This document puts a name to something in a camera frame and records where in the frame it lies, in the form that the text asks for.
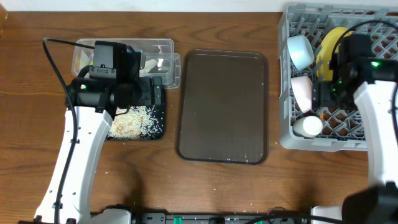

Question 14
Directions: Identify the pile of rice and peanuts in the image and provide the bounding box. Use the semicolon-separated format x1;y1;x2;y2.
107;105;165;139

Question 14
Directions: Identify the black food waste tray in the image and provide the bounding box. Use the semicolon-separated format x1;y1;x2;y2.
105;86;167;141

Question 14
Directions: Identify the yellow plate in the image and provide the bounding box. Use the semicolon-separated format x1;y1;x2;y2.
316;27;348;82

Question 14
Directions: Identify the white paper cup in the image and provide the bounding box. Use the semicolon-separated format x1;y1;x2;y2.
292;116;323;138

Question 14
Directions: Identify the grey dishwasher rack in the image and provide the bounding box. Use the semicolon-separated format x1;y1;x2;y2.
277;3;397;152

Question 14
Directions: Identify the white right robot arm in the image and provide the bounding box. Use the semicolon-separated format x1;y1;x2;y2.
311;57;397;223

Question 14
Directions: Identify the clear plastic waste bin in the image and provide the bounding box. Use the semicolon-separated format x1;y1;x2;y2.
72;38;181;89

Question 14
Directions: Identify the black rail at table edge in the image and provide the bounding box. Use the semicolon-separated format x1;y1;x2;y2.
141;211;312;224

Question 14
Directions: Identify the white tissue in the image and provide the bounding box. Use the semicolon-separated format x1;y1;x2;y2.
139;59;157;75

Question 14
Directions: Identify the light blue bowl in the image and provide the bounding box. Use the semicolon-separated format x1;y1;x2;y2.
287;35;314;70

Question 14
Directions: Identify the white pink bowl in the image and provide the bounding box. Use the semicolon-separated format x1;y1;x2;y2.
291;76;313;113

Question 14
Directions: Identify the dark brown serving tray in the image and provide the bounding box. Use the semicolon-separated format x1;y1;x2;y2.
175;49;269;165

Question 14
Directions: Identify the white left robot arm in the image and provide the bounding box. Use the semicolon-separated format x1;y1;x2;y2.
33;77;165;223

